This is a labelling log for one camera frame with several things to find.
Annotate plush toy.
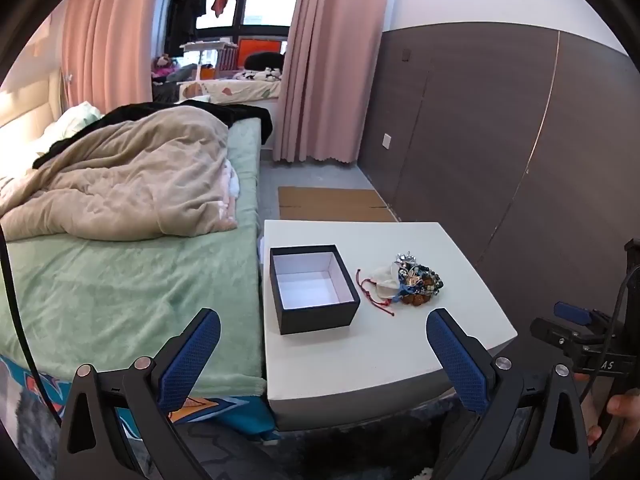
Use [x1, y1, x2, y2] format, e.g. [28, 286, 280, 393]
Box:
[151, 55, 179, 82]

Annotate white drying rack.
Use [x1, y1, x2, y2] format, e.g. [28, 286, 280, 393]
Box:
[180, 40, 237, 72]

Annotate pale green pillow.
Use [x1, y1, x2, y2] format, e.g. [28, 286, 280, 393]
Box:
[42, 101, 106, 142]

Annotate white pouch with red cord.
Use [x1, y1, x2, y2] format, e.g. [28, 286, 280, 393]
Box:
[355, 269, 396, 317]

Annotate beige duvet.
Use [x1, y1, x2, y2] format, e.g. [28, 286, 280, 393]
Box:
[0, 107, 239, 241]

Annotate pile of beaded jewelry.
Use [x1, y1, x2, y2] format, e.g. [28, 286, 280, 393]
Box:
[396, 252, 447, 307]

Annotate person's right hand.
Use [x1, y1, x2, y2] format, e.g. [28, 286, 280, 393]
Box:
[575, 371, 640, 452]

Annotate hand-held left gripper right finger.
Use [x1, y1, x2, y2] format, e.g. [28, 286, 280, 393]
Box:
[425, 307, 593, 480]

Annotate orange box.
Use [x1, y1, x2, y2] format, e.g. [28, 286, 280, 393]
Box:
[237, 37, 289, 68]

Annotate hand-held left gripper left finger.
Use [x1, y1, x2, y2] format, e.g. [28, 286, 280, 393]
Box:
[57, 307, 223, 480]

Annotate black hanging garment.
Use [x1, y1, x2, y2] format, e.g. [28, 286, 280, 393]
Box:
[170, 0, 211, 56]

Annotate flat brown cardboard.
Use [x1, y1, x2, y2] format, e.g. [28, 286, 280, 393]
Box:
[277, 186, 401, 223]

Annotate teal orange patterned blanket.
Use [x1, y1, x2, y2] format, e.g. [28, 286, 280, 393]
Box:
[0, 355, 279, 445]

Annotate cream headboard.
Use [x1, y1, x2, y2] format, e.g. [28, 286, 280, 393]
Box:
[0, 67, 66, 133]

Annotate white square table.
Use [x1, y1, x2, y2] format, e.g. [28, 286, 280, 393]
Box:
[262, 220, 518, 432]

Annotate dark-framed window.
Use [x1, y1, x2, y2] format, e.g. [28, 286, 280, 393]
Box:
[165, 0, 306, 43]

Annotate white cloth pouch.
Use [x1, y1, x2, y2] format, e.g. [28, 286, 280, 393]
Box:
[366, 262, 404, 304]

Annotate dark grey rug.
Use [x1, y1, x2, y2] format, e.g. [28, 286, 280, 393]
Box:
[0, 387, 591, 480]

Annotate green bed sheet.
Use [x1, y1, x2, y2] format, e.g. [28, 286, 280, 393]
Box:
[0, 117, 268, 397]

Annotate black gift box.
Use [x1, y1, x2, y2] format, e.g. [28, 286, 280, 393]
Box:
[270, 245, 362, 336]

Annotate black cable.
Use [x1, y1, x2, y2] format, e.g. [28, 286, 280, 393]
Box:
[0, 225, 67, 428]

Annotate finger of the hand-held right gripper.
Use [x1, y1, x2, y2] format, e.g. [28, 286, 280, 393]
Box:
[554, 301, 608, 329]

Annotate cartoon printed blanket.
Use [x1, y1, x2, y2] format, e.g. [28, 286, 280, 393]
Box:
[177, 77, 282, 107]

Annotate pink curtain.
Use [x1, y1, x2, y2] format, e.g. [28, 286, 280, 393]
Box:
[60, 0, 173, 113]
[272, 0, 393, 165]

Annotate white pink cloth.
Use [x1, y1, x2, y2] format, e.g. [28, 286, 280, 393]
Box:
[219, 159, 242, 222]

